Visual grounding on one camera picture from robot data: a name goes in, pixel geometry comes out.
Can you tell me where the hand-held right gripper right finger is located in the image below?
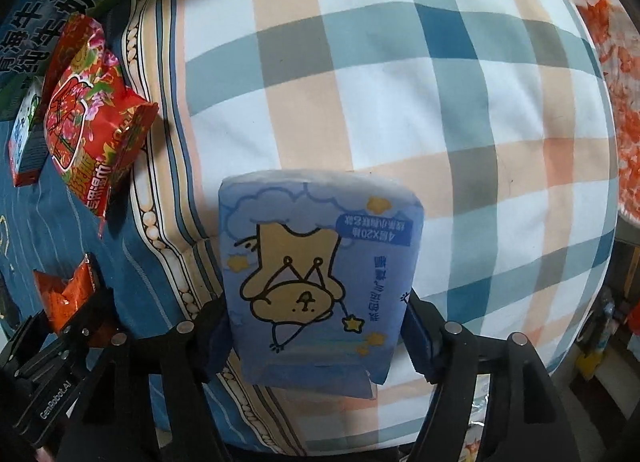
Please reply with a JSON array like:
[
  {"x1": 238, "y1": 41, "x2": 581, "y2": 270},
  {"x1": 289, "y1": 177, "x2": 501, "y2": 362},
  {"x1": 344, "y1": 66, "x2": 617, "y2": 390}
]
[{"x1": 400, "y1": 299, "x2": 572, "y2": 462}]

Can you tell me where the blue striped bed sheet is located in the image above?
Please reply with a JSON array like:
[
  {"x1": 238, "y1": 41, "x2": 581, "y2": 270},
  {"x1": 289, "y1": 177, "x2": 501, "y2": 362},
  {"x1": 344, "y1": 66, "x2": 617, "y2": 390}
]
[{"x1": 0, "y1": 0, "x2": 311, "y2": 453}]

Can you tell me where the blue cartoon tissue pack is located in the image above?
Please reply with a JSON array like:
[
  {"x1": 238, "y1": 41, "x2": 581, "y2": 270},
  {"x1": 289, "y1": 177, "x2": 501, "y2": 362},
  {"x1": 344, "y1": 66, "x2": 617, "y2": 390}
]
[{"x1": 218, "y1": 168, "x2": 426, "y2": 400}]

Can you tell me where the plaid quilt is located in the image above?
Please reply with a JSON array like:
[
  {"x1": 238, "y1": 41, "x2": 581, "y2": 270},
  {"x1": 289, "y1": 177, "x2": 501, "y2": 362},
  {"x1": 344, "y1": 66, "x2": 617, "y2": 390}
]
[{"x1": 127, "y1": 0, "x2": 618, "y2": 453}]

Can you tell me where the red floral wet wipes pack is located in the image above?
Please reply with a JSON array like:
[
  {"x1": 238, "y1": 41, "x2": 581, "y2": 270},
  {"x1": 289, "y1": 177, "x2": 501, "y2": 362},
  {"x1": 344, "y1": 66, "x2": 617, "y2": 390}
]
[{"x1": 41, "y1": 12, "x2": 160, "y2": 239}]

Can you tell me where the orange white floral cloth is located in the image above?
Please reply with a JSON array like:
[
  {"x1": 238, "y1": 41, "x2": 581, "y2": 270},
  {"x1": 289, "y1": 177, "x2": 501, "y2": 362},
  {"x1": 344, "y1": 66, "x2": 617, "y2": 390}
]
[{"x1": 562, "y1": 0, "x2": 640, "y2": 229}]

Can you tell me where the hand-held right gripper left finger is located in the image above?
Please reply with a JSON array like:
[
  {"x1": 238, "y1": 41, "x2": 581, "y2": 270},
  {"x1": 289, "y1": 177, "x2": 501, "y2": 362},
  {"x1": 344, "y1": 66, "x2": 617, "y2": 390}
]
[{"x1": 75, "y1": 293, "x2": 237, "y2": 462}]

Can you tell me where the orange snack packet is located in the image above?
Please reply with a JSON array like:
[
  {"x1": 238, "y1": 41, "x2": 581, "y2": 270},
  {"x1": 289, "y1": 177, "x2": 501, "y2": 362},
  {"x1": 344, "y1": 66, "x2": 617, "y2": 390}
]
[{"x1": 32, "y1": 253, "x2": 102, "y2": 335}]

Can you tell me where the blue milk carton box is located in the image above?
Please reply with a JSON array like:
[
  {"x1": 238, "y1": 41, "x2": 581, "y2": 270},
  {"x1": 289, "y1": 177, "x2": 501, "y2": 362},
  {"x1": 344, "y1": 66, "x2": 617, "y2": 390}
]
[{"x1": 0, "y1": 0, "x2": 132, "y2": 119}]

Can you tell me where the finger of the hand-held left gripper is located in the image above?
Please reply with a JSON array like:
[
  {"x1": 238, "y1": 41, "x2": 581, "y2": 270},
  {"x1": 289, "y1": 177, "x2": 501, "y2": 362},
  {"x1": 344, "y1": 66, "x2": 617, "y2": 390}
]
[{"x1": 59, "y1": 286, "x2": 120, "y2": 349}]

